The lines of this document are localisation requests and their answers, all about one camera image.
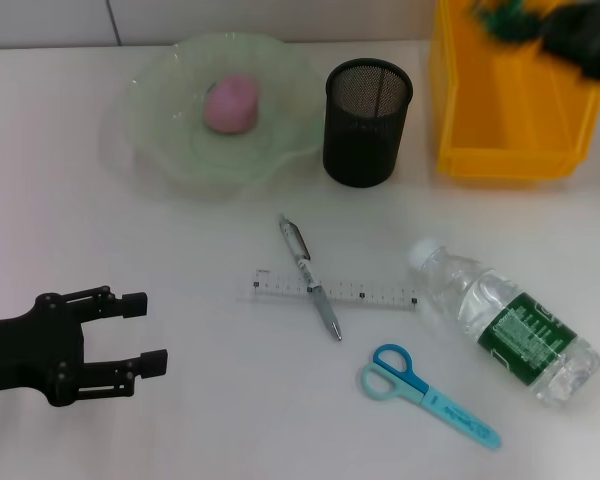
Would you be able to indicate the pink peach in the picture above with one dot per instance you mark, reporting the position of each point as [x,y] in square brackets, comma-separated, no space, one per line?
[230,105]

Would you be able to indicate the green plastic scrap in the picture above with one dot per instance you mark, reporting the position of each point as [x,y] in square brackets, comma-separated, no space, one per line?
[510,22]

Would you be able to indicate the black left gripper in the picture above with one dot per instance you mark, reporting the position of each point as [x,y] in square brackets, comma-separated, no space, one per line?
[25,355]

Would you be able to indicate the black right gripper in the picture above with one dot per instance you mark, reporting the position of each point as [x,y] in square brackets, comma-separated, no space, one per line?
[590,35]

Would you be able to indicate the grey retractable pen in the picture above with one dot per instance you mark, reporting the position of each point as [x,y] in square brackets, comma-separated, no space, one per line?
[300,255]

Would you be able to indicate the transparent plastic ruler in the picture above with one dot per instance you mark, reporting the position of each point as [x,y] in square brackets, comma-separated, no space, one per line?
[370,292]

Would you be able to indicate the blue scissors with sheath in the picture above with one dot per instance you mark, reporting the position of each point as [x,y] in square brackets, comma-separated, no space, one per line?
[445,405]

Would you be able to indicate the clear green-label water bottle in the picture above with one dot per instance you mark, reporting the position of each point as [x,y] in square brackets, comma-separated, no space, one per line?
[525,330]

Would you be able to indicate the green glass fruit plate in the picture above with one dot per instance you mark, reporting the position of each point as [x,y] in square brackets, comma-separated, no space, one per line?
[170,150]

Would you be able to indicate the yellow plastic bin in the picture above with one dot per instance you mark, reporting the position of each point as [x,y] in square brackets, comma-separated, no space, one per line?
[480,100]

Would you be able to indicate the black mesh pen holder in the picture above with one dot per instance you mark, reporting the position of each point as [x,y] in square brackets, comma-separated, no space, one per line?
[365,150]

